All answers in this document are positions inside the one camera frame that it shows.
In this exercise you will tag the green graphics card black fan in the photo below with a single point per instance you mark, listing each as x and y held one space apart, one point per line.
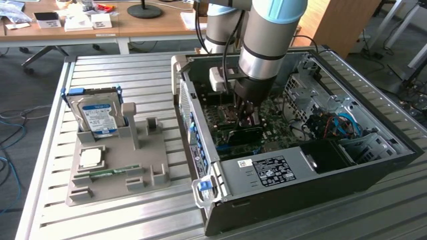
245 137

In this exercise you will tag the black and white box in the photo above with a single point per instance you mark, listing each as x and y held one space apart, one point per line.
49 20

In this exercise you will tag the white desk frame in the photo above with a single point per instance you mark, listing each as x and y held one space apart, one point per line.
420 56

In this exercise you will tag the blue case latch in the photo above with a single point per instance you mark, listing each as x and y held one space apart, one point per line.
205 186

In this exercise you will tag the white paper stack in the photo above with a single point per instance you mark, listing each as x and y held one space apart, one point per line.
189 21

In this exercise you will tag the small white printed box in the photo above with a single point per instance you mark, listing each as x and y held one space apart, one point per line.
101 21

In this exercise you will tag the clear plastic bag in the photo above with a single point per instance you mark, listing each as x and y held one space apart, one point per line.
14 13

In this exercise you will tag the blue expansion slot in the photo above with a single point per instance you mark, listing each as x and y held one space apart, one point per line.
222 148

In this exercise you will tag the white paper label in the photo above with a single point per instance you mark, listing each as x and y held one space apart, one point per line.
17 26

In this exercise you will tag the green RAM stick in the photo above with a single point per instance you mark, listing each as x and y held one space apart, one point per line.
108 172

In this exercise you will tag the black round lamp base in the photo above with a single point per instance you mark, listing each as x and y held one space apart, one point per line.
145 12

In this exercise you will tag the CPU socket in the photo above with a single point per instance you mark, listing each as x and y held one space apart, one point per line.
228 113

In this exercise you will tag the black open PC case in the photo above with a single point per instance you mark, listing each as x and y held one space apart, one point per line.
301 200

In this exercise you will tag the green motherboard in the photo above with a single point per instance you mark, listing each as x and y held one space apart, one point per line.
277 130

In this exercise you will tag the silver power supply unit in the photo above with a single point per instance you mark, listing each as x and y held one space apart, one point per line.
241 180

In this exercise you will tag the silver CPU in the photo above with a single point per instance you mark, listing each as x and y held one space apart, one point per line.
92 158

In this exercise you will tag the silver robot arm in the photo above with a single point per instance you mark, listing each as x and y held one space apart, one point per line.
268 37

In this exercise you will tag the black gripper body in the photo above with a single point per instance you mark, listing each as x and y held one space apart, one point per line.
256 90

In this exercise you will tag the grey wheeled base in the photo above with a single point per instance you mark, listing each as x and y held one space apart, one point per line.
44 53

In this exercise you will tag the white cardboard box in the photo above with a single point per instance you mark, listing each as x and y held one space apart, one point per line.
78 23

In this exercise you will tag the grey parts rack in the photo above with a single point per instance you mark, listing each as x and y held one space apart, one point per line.
128 155

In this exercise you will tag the hard disk blue caddy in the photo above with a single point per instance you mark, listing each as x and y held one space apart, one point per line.
97 117

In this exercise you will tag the red plastic item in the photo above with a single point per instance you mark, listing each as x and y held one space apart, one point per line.
108 8

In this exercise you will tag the brown cardboard box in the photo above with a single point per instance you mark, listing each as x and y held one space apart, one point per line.
202 11

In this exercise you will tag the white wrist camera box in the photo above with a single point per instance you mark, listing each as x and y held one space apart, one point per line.
217 80

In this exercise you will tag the silver chipset heatsink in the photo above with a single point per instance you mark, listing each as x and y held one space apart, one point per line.
274 147

